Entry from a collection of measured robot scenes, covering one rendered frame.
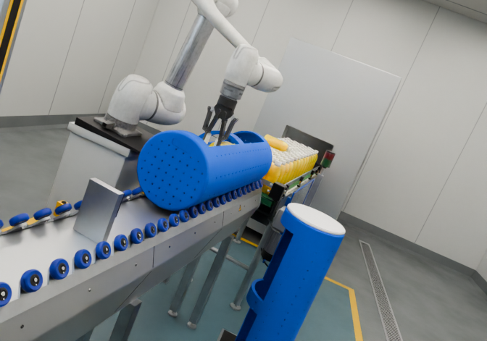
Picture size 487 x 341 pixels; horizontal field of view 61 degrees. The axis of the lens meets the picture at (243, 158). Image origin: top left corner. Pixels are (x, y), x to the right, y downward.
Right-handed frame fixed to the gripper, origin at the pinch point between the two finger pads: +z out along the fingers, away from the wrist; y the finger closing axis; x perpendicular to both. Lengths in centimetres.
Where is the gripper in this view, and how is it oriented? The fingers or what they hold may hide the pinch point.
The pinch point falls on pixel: (210, 143)
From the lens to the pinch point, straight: 169.4
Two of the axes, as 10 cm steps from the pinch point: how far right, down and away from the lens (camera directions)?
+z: -3.8, 9.0, 2.0
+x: 3.2, -0.8, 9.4
